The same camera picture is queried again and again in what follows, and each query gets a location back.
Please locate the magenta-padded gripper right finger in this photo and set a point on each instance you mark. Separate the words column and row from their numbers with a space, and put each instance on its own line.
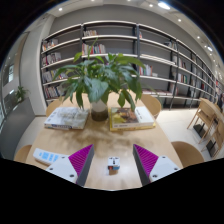
column 160, row 166

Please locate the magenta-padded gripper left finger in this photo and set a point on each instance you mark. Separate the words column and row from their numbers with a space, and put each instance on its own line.
column 65, row 168

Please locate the small white charger block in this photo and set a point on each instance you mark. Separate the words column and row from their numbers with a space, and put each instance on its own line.
column 113, row 164

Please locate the white power strip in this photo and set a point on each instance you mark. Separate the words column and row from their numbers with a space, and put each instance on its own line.
column 46, row 156

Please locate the round-backed wooden chair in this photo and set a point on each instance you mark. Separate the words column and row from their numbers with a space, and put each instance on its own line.
column 186, row 153
column 22, row 154
column 52, row 108
column 152, row 105

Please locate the white cover book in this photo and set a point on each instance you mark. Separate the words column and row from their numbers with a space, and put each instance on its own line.
column 68, row 117

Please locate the yellow cover book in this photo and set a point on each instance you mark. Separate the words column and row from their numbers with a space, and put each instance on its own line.
column 131, row 118

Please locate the grey planter cabinet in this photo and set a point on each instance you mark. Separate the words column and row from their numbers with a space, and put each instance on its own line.
column 16, row 128

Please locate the light wooden side table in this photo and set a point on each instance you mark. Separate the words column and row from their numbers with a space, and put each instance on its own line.
column 213, row 106

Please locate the small green plant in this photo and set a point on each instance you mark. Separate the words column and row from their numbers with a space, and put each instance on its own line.
column 21, row 94

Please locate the green potted plant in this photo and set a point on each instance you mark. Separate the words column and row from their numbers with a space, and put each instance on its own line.
column 98, row 86

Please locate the grey bookshelf unit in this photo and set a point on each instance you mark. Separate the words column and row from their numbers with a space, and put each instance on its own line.
column 113, row 36

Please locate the ceiling lights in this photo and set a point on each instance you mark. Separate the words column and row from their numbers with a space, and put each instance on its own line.
column 163, row 5

